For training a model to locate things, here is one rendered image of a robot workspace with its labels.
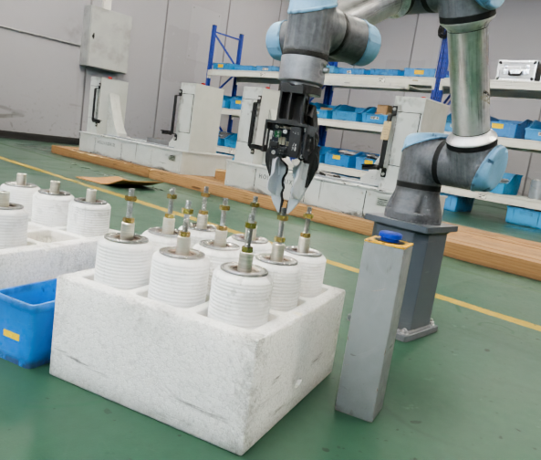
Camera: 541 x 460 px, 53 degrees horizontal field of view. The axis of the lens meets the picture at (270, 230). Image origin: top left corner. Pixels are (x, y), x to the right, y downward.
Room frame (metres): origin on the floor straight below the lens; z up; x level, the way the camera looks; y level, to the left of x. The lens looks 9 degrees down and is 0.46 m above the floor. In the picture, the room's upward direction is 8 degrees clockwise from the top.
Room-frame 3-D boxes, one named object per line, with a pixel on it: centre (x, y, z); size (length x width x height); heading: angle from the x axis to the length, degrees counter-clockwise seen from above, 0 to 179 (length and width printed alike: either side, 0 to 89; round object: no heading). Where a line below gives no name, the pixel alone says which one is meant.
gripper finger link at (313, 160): (0.93, -0.04, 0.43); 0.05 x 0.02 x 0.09; 74
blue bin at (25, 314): (1.05, 0.36, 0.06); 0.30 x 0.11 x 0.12; 154
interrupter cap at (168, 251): (0.88, 0.14, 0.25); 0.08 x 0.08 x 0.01
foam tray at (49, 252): (1.22, 0.59, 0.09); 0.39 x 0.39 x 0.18; 65
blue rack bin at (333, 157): (6.77, -0.81, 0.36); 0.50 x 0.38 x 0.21; 139
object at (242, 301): (0.83, 0.03, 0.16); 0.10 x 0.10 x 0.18
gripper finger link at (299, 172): (0.92, -0.03, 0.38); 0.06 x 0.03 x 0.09; 164
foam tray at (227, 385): (0.99, 0.09, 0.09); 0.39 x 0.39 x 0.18; 65
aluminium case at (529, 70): (5.52, -2.20, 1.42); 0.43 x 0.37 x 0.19; 136
